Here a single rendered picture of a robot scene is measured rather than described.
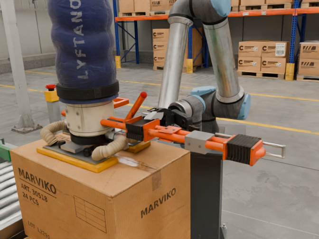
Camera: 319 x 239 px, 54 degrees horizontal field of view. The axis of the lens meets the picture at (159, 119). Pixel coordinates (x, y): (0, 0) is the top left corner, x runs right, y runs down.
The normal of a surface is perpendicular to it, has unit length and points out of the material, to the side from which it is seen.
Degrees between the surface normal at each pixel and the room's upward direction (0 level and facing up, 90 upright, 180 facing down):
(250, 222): 0
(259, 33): 90
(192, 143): 90
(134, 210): 90
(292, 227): 0
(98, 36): 69
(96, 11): 83
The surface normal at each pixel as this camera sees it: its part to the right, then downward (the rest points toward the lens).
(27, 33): 0.82, 0.15
